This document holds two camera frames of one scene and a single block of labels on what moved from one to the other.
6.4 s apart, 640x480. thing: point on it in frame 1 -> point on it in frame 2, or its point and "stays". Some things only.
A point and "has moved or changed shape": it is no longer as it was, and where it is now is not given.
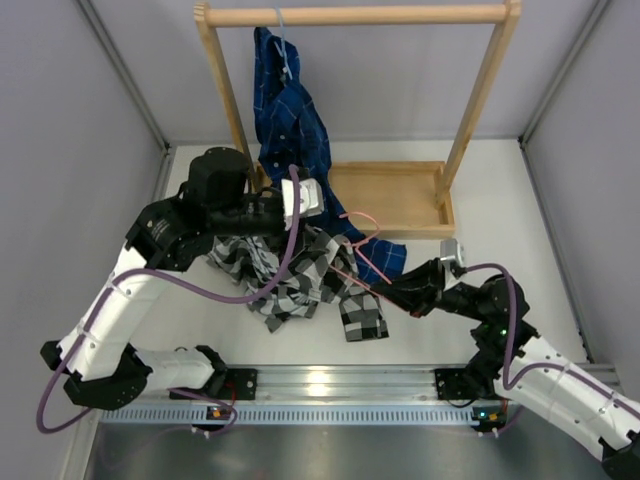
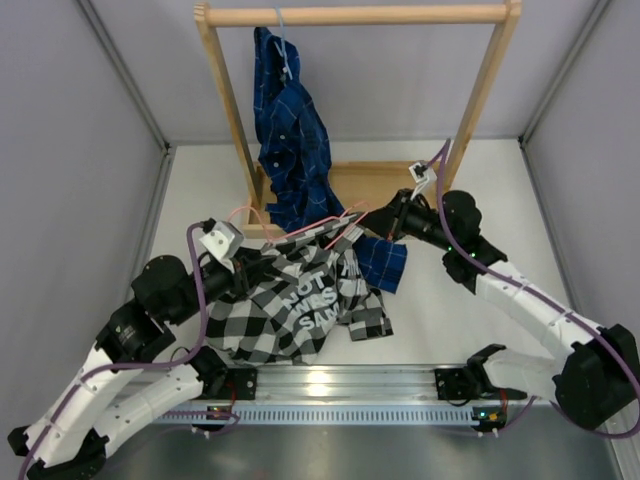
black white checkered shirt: (322, 269) has moved or changed shape
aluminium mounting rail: (411, 385) stays
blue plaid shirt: (293, 134) stays
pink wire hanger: (355, 245) -> (311, 228)
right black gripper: (419, 290) -> (384, 221)
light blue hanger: (283, 51) stays
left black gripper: (280, 227) -> (248, 269)
